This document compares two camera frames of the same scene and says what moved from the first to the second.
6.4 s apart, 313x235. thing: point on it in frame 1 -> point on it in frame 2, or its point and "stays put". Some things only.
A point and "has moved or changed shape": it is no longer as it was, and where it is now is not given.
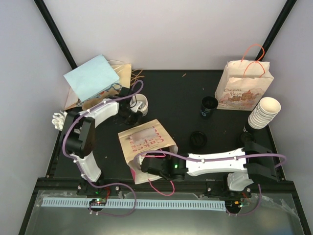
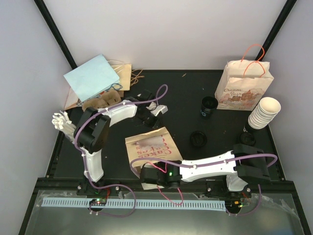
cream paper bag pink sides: x=152 y=136 has moved or changed shape
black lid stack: x=209 y=104 stays put
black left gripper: x=137 y=120 -> x=153 y=125
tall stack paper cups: x=266 y=109 stays put
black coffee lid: x=198 y=139 stays put
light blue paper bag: x=92 y=78 stays put
